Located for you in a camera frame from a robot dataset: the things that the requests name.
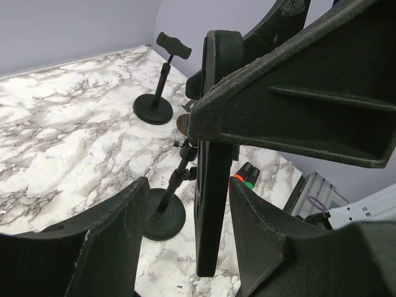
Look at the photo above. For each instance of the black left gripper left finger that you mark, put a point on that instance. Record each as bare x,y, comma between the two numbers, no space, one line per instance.
94,253

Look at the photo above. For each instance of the tall black phone stand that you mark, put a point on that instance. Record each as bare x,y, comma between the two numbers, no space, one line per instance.
166,214

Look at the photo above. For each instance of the short black phone stand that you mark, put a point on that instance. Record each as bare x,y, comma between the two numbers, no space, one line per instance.
152,108

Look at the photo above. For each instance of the brown round base phone stand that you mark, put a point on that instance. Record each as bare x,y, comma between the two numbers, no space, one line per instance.
182,123

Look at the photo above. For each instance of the black phone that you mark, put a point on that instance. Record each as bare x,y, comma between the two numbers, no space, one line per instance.
222,55

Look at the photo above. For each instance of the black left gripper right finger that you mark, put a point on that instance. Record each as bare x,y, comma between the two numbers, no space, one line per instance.
280,255

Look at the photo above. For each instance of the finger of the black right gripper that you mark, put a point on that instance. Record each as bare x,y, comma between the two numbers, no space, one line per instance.
283,21
327,93

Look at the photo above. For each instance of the orange capped marker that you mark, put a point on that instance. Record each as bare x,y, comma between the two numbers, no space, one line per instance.
244,173

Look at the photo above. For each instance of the green capped marker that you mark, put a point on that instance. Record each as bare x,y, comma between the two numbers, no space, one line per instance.
251,180

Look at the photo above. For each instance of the black mounting rail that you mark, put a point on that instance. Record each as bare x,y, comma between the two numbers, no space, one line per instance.
313,194

